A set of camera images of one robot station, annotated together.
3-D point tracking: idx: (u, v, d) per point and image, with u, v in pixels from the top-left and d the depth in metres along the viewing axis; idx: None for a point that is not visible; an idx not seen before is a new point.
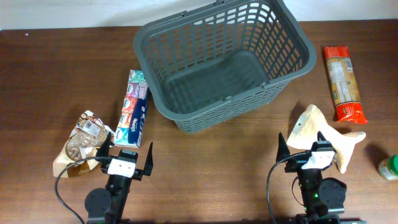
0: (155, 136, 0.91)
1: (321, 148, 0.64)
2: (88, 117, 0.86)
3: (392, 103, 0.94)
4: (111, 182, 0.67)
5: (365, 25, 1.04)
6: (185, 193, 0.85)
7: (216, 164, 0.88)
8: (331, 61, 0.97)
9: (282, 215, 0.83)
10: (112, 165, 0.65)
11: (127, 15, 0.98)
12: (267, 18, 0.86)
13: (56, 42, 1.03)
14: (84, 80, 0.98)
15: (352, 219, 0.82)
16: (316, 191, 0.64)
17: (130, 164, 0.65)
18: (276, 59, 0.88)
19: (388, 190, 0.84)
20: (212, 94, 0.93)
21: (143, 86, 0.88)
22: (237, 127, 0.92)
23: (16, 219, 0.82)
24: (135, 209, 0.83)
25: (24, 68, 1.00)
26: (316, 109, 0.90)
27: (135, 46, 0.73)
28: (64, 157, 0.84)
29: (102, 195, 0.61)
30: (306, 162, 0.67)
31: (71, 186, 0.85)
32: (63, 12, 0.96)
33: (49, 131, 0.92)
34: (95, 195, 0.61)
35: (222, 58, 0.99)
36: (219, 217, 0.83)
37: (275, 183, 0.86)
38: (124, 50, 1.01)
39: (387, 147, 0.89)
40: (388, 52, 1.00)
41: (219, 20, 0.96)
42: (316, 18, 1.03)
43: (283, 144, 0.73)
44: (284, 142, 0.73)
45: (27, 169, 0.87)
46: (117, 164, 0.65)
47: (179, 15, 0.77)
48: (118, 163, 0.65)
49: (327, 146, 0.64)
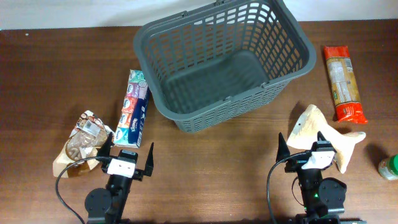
0: (154, 136, 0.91)
1: (321, 148, 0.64)
2: (88, 117, 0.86)
3: (392, 103, 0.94)
4: (112, 182, 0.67)
5: (365, 25, 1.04)
6: (185, 193, 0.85)
7: (216, 164, 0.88)
8: (331, 61, 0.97)
9: (282, 215, 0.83)
10: (112, 165, 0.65)
11: (127, 15, 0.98)
12: (267, 18, 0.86)
13: (56, 42, 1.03)
14: (84, 80, 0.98)
15: (352, 219, 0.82)
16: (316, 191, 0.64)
17: (130, 164, 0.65)
18: (276, 59, 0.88)
19: (388, 190, 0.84)
20: (212, 94, 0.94)
21: (143, 86, 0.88)
22: (237, 127, 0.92)
23: (16, 219, 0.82)
24: (134, 209, 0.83)
25: (24, 68, 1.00)
26: (316, 109, 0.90)
27: (135, 46, 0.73)
28: (64, 157, 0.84)
29: (102, 195, 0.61)
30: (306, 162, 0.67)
31: (71, 186, 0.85)
32: (63, 12, 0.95)
33: (49, 131, 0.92)
34: (95, 195, 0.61)
35: (222, 58, 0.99)
36: (219, 217, 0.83)
37: (276, 183, 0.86)
38: (124, 50, 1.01)
39: (387, 147, 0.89)
40: (389, 52, 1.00)
41: (219, 20, 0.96)
42: (316, 18, 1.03)
43: (284, 144, 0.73)
44: (284, 143, 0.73)
45: (27, 169, 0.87)
46: (117, 164, 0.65)
47: (179, 15, 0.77)
48: (118, 163, 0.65)
49: (328, 145, 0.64)
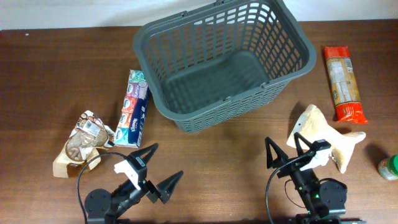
0: (155, 136, 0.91)
1: (321, 147, 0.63)
2: (88, 117, 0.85)
3: (392, 103, 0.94)
4: (124, 185, 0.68)
5: (365, 25, 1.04)
6: (185, 193, 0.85)
7: (216, 164, 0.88)
8: (331, 61, 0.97)
9: (282, 215, 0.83)
10: (120, 167, 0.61)
11: (127, 15, 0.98)
12: (267, 18, 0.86)
13: (56, 42, 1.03)
14: (84, 80, 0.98)
15: (352, 219, 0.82)
16: (316, 192, 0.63)
17: (134, 172, 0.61)
18: (276, 59, 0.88)
19: (388, 190, 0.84)
20: (212, 94, 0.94)
21: (143, 86, 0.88)
22: (237, 127, 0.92)
23: (17, 219, 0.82)
24: (135, 209, 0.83)
25: (24, 68, 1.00)
26: (316, 109, 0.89)
27: (135, 46, 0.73)
28: (64, 157, 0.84)
29: (102, 195, 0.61)
30: (307, 163, 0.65)
31: (71, 186, 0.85)
32: (63, 12, 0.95)
33: (49, 131, 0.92)
34: (94, 196, 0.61)
35: (222, 58, 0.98)
36: (219, 217, 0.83)
37: (276, 183, 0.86)
38: (124, 50, 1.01)
39: (387, 147, 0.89)
40: (389, 52, 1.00)
41: (219, 20, 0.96)
42: (316, 18, 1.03)
43: (277, 149, 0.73)
44: (278, 147, 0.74)
45: (27, 169, 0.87)
46: (126, 168, 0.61)
47: (179, 15, 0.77)
48: (125, 167, 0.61)
49: (326, 143, 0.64)
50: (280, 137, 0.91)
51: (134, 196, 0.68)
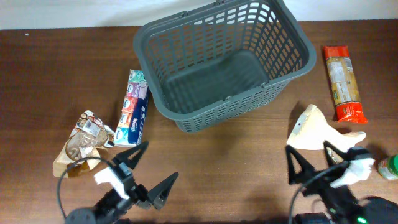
0: (155, 136, 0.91)
1: (359, 156, 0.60)
2: (88, 117, 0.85)
3: (392, 103, 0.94)
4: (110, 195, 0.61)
5: (365, 25, 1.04)
6: (185, 193, 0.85)
7: (216, 164, 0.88)
8: (331, 61, 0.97)
9: (282, 215, 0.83)
10: (102, 177, 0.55)
11: (127, 15, 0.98)
12: (267, 18, 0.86)
13: (56, 42, 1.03)
14: (84, 80, 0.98)
15: None
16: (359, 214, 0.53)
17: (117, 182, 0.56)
18: (276, 59, 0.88)
19: (388, 191, 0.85)
20: (212, 94, 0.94)
21: (143, 86, 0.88)
22: (237, 127, 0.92)
23: (17, 219, 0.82)
24: (135, 210, 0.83)
25: (24, 68, 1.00)
26: (316, 109, 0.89)
27: (135, 46, 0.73)
28: (64, 157, 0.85)
29: (83, 216, 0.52)
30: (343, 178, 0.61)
31: (71, 186, 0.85)
32: (63, 12, 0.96)
33: (49, 131, 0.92)
34: (76, 217, 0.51)
35: (222, 58, 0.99)
36: (219, 216, 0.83)
37: (276, 183, 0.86)
38: (124, 50, 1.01)
39: (387, 146, 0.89)
40: (389, 52, 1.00)
41: (219, 20, 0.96)
42: (316, 18, 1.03)
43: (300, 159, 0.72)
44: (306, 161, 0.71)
45: (27, 169, 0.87)
46: (108, 177, 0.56)
47: (179, 15, 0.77)
48: (107, 177, 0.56)
49: (364, 152, 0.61)
50: (280, 137, 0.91)
51: (124, 206, 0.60)
